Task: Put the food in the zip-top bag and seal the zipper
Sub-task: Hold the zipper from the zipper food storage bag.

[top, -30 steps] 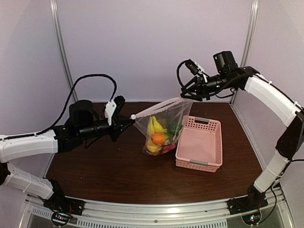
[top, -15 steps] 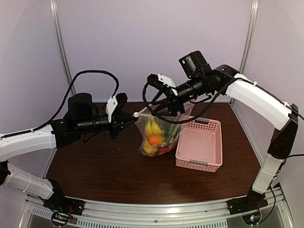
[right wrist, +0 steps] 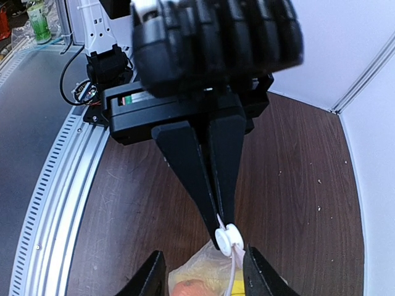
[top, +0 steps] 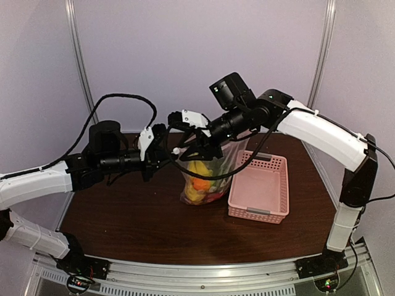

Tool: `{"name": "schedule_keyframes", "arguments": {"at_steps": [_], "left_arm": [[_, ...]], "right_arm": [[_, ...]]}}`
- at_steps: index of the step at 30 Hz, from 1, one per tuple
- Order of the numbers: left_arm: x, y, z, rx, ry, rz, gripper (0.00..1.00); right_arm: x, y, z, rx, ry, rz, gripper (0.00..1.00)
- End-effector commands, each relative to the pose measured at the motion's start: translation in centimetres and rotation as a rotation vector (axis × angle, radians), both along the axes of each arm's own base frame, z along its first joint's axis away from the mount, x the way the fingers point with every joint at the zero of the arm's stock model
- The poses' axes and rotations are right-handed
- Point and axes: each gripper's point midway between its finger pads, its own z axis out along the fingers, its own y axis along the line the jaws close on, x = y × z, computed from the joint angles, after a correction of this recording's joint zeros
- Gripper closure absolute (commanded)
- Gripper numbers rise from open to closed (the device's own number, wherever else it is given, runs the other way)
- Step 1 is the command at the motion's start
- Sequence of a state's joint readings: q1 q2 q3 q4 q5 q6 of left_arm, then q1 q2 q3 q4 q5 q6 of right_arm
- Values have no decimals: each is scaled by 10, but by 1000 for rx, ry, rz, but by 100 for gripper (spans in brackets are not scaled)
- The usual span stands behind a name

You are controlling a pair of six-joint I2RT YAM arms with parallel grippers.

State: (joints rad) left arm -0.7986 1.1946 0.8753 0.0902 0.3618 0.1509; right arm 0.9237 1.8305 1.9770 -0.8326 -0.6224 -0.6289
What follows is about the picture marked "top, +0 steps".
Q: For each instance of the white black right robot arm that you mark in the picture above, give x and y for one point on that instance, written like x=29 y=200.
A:
x=278 y=111

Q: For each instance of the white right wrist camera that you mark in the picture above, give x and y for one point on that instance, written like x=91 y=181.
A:
x=185 y=119

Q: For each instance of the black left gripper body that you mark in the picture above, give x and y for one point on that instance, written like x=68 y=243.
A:
x=115 y=163

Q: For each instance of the pink perforated plastic basket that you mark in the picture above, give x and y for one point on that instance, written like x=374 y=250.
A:
x=260 y=192

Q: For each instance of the yellow toy lemon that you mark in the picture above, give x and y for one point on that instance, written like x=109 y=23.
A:
x=193 y=196

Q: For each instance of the green toy bell pepper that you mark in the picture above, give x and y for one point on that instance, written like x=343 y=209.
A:
x=218 y=166

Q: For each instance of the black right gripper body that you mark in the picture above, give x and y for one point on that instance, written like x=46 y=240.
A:
x=236 y=122

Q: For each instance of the left aluminium corner post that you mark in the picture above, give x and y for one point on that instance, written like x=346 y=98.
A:
x=78 y=53

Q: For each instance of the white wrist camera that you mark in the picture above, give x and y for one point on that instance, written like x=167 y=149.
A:
x=150 y=137
x=185 y=119

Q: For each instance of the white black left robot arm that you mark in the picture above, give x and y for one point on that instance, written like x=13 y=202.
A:
x=107 y=153

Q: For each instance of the clear zip top bag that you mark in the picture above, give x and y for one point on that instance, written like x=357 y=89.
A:
x=230 y=151

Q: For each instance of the orange toy tangerine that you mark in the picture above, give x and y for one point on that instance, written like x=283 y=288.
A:
x=201 y=184

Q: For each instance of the circuit board with leds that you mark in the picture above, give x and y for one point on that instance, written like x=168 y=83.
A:
x=78 y=284
x=327 y=284

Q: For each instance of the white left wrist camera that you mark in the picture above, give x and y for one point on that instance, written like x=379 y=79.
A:
x=150 y=137

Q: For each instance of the right circuit board with leds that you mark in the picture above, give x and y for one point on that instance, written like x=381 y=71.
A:
x=327 y=284

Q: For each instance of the aluminium corner post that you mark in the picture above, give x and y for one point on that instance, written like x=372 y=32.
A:
x=327 y=34
x=78 y=53

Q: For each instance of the red toy apple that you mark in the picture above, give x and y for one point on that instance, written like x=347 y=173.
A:
x=214 y=196

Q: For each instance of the right aluminium corner post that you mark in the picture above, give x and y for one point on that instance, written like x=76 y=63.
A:
x=327 y=34

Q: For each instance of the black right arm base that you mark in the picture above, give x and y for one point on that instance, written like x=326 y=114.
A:
x=321 y=265

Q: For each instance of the left circuit board with leds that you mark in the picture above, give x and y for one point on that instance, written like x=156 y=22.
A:
x=78 y=284

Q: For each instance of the aluminium front rail frame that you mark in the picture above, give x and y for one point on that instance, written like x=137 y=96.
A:
x=279 y=277

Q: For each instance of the yellow toy banana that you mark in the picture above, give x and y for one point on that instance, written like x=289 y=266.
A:
x=199 y=168

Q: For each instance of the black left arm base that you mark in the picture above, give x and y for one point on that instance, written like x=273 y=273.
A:
x=76 y=262

